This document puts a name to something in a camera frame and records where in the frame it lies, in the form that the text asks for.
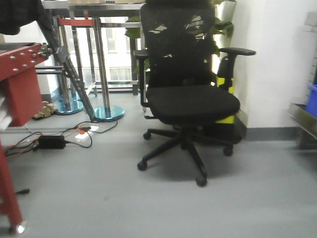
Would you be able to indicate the black mesh office chair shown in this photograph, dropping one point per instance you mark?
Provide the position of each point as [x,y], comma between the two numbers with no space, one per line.
[187,108]

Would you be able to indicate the chrome stand blue base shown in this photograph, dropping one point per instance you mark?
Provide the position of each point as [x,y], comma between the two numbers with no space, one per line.
[106,112]
[69,101]

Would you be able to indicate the white power strip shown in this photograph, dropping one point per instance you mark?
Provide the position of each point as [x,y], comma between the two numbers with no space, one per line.
[86,132]

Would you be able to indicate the black power adapter brick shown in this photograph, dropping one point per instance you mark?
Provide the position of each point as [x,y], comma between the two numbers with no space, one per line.
[51,142]

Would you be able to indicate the steel shelf rack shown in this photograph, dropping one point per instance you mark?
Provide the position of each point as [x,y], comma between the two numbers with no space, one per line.
[306,137]

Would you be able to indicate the blue plastic bin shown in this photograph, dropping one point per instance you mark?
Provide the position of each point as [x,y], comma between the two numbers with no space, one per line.
[311,106]

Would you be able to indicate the black cloth top left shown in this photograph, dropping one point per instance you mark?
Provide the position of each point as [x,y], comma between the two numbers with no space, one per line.
[17,13]

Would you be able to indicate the red metal cart frame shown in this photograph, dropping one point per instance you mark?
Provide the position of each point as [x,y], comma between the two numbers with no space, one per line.
[19,83]

